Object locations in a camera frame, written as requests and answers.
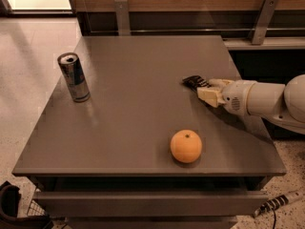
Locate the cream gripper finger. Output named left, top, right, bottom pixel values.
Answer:
left=208, top=78, right=233, bottom=88
left=197, top=87, right=225, bottom=108

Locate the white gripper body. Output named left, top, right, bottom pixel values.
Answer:
left=222, top=80, right=255, bottom=115

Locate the black rxbar chocolate bar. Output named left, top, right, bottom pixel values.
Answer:
left=182, top=75, right=210, bottom=92

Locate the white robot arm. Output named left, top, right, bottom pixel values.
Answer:
left=196, top=75, right=305, bottom=135

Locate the silver blue redbull can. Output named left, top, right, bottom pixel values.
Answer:
left=57, top=52, right=90, bottom=102

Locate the orange fruit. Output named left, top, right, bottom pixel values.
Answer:
left=170, top=130, right=203, bottom=163

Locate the grey cabinet drawer front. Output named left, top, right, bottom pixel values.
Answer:
left=34, top=191, right=267, bottom=218

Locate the striped power strip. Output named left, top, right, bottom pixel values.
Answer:
left=253, top=190, right=303, bottom=218

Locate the right metal bracket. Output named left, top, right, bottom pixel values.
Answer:
left=251, top=0, right=279, bottom=45

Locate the metal bracket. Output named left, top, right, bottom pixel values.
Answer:
left=114, top=0, right=131, bottom=36
left=251, top=0, right=279, bottom=45

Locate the left metal bracket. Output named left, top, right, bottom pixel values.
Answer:
left=114, top=0, right=131, bottom=36

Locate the wire basket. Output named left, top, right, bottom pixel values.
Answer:
left=27, top=198, right=48, bottom=217

